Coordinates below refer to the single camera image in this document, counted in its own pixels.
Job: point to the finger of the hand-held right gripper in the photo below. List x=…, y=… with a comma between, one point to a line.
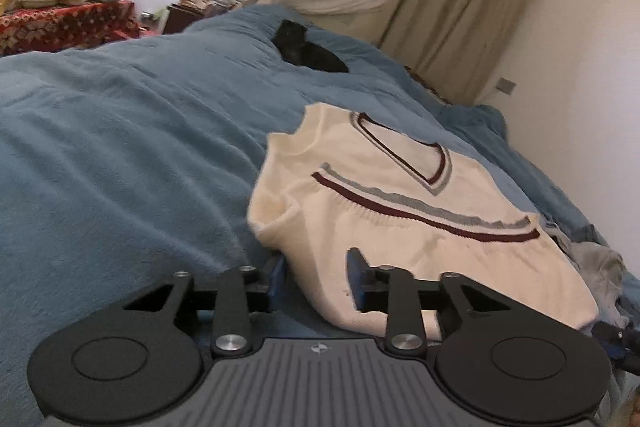
x=625, y=347

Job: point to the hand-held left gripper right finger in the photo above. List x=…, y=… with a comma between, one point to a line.
x=356, y=278

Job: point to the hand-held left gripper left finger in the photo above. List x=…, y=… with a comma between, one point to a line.
x=276, y=281

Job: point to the cream knit sweater vest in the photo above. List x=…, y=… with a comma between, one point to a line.
x=375, y=237

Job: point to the blue denim garment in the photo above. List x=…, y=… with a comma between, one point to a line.
x=575, y=232

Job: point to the blue fleece blanket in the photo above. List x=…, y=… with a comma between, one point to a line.
x=125, y=157

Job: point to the patterned pillow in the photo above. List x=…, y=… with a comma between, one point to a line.
x=430, y=87

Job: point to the black garment on bed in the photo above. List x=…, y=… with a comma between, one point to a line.
x=305, y=49

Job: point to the dark wooden nightstand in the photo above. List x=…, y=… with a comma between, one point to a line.
x=180, y=19

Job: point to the red patterned tablecloth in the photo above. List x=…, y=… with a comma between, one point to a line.
x=65, y=24

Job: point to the grey wall socket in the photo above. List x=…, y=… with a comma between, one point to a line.
x=507, y=85

